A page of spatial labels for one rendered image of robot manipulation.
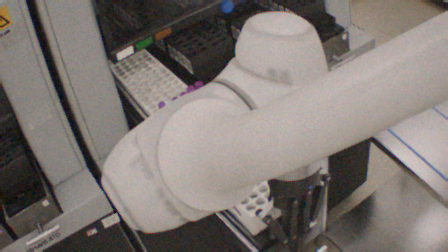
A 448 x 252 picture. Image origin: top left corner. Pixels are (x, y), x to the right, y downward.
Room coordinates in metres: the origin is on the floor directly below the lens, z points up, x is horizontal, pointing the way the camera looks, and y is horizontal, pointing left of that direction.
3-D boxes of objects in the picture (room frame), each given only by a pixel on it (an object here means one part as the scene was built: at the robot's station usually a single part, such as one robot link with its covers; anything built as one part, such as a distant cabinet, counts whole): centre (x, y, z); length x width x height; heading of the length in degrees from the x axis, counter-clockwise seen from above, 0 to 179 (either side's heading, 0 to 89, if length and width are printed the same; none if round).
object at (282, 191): (0.45, -0.08, 0.96); 0.08 x 0.07 x 0.09; 116
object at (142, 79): (0.91, 0.15, 0.83); 0.30 x 0.10 x 0.06; 26
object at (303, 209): (0.45, -0.09, 0.89); 0.04 x 0.01 x 0.11; 26
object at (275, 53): (0.44, -0.07, 1.14); 0.13 x 0.11 x 0.16; 123
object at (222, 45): (0.95, 0.00, 0.85); 0.12 x 0.02 x 0.06; 117
